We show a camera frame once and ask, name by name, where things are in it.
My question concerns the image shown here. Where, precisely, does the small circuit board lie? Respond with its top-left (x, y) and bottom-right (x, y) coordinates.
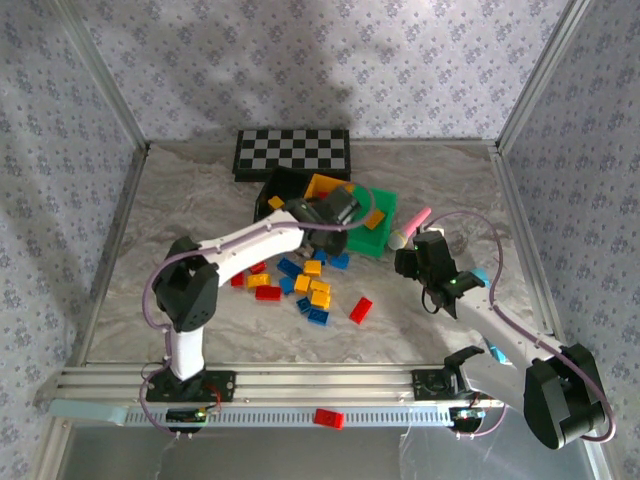
top-left (166, 408), bottom-right (209, 424)
top-left (449, 407), bottom-right (486, 424)

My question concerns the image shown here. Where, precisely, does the light blue plastic plate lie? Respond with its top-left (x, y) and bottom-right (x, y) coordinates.
top-left (48, 399), bottom-right (126, 426)

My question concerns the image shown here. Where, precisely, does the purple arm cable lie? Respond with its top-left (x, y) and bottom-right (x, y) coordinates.
top-left (422, 210), bottom-right (617, 444)
top-left (138, 183), bottom-right (377, 441)

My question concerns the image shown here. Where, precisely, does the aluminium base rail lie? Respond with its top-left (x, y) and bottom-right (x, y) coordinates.
top-left (54, 364), bottom-right (566, 406)

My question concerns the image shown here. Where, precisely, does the green plastic bin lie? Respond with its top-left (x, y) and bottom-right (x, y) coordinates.
top-left (344, 183), bottom-right (400, 259)

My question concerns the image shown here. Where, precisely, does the pink toy microphone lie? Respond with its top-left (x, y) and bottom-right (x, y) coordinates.
top-left (387, 207), bottom-right (432, 251)

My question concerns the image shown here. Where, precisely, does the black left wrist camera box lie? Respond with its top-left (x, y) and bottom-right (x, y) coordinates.
top-left (327, 187), bottom-right (362, 226)

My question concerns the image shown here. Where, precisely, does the aluminium side rail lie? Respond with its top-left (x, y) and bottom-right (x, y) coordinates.
top-left (64, 144), bottom-right (151, 366)
top-left (489, 144), bottom-right (559, 336)

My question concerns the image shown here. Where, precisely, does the black and white chessboard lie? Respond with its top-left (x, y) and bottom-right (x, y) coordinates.
top-left (232, 128), bottom-right (352, 184)

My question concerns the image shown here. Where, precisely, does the black plastic bin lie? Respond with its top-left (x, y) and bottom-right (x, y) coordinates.
top-left (252, 166), bottom-right (312, 224)

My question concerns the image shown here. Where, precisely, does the light blue plastic tube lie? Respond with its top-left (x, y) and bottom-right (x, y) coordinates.
top-left (471, 267), bottom-right (509, 364)

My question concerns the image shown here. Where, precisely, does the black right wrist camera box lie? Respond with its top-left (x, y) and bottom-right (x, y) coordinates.
top-left (413, 227), bottom-right (454, 274)

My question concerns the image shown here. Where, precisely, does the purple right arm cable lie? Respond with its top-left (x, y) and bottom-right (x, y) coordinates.
top-left (422, 210), bottom-right (617, 444)

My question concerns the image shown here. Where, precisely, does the aluminium frame post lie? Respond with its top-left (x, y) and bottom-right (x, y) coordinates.
top-left (494, 0), bottom-right (594, 151)
top-left (52, 0), bottom-right (151, 151)

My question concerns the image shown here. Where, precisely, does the yellow plastic bin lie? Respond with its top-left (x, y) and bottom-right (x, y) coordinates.
top-left (303, 173), bottom-right (357, 201)

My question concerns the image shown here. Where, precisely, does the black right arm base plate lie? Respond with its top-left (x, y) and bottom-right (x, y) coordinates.
top-left (412, 367), bottom-right (501, 401)

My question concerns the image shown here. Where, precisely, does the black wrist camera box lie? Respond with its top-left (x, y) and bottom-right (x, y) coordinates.
top-left (413, 227), bottom-right (454, 274)
top-left (327, 187), bottom-right (362, 226)

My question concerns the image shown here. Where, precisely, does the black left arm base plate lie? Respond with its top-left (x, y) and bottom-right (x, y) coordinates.
top-left (144, 369), bottom-right (236, 404)

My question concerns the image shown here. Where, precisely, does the white slotted cable tray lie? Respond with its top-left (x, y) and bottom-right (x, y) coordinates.
top-left (122, 404), bottom-right (451, 429)

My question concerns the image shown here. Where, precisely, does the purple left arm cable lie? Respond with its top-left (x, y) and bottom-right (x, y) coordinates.
top-left (138, 183), bottom-right (377, 441)

